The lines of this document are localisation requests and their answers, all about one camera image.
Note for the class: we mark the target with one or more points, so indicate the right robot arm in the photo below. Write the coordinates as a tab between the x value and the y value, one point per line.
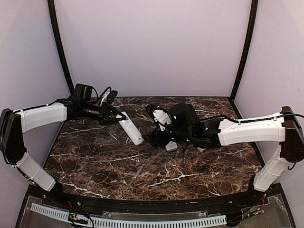
181	124

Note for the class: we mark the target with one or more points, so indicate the white slotted cable duct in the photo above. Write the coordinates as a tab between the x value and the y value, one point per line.
131	220

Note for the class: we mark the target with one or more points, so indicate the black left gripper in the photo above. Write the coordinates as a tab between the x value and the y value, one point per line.
104	115

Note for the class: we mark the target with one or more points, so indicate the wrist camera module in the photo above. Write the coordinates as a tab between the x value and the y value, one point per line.
159	115
107	97

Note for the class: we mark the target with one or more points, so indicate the white remote with green buttons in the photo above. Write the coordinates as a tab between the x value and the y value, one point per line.
171	146

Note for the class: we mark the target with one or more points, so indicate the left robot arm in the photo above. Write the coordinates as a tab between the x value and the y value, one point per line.
19	128

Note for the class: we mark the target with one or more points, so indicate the slim white remote control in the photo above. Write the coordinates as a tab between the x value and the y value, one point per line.
201	149

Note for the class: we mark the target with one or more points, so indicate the black right frame post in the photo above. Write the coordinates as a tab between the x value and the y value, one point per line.
246	48

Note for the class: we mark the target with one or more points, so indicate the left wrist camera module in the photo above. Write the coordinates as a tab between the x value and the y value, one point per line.
107	97

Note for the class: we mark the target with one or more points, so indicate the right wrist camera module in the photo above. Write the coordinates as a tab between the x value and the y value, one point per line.
159	115

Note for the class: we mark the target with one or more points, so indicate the black front rail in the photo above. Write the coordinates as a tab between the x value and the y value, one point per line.
229	204

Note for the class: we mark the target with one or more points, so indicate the white remote with compartment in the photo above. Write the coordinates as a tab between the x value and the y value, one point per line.
131	130

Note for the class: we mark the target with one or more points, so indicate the clear handle screwdriver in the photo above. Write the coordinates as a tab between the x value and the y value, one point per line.
135	176

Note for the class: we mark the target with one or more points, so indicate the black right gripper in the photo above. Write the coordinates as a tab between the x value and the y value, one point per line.
153	137

